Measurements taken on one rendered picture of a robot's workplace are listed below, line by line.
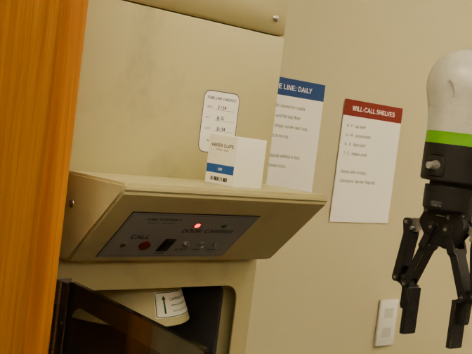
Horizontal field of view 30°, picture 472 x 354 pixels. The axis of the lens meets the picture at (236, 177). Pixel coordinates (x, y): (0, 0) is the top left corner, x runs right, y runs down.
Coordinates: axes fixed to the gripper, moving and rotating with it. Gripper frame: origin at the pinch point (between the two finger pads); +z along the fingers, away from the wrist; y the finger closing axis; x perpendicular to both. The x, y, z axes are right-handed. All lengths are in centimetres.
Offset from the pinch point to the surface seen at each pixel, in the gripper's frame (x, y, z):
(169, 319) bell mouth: -38.2, -13.8, 1.1
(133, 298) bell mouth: -42.9, -15.8, -1.4
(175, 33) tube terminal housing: -44, -12, -35
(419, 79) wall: 64, -56, -42
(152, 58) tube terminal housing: -47, -12, -31
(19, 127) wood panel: -65, -9, -22
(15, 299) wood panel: -65, -6, -4
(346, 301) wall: 48, -56, 12
